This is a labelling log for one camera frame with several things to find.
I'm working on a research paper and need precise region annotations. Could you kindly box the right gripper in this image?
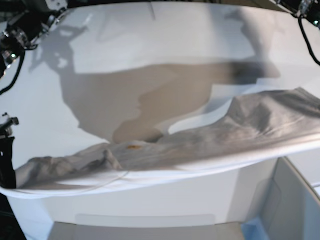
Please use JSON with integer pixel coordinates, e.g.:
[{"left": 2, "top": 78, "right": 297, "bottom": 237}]
[{"left": 0, "top": 112, "right": 20, "bottom": 189}]

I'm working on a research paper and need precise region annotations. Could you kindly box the white t-shirt with print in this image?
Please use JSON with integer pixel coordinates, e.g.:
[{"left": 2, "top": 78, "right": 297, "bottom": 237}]
[{"left": 0, "top": 59, "right": 320, "bottom": 199}]

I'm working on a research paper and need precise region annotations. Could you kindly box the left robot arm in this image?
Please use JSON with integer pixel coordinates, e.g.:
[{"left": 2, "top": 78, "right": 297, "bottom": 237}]
[{"left": 270, "top": 0, "right": 320, "bottom": 66}]

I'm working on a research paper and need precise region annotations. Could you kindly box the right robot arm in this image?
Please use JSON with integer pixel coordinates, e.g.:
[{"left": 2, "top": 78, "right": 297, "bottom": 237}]
[{"left": 0, "top": 0, "right": 69, "bottom": 189}]

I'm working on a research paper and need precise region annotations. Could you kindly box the grey cardboard box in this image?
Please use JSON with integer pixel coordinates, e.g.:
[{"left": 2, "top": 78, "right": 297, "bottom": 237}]
[{"left": 226, "top": 157, "right": 320, "bottom": 240}]

